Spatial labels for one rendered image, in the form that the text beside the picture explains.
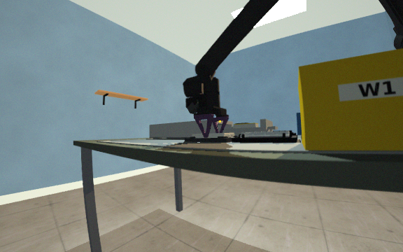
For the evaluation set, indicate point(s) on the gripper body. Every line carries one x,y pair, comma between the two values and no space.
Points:
213,106

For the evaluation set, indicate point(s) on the yellow box labelled w1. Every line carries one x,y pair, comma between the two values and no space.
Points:
353,104

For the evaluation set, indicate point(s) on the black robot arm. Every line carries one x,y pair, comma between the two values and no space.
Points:
237,30

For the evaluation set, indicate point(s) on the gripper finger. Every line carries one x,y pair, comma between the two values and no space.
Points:
224,118
209,118

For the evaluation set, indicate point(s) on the white multi-well plate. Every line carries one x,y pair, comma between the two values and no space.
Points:
265,134
214,135

